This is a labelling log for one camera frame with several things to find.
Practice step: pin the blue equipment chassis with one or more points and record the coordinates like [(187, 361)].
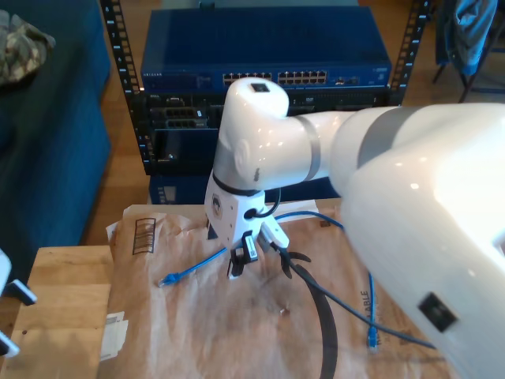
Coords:
[(177, 189)]

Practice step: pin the brown paper mailing envelope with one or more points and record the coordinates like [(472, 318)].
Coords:
[(197, 323)]

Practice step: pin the black rack server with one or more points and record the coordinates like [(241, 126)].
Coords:
[(177, 114)]

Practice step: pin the dark blue sofa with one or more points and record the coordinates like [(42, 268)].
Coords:
[(47, 158)]

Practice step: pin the camouflage cloth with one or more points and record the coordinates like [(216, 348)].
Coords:
[(19, 51)]

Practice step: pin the black metal chair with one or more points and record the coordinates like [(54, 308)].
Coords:
[(467, 85)]

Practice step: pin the blue jacket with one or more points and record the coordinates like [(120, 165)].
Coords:
[(469, 35)]

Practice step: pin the blue network switch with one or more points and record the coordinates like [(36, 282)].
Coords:
[(256, 43)]

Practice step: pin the black server rack frame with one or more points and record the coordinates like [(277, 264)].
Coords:
[(120, 47)]

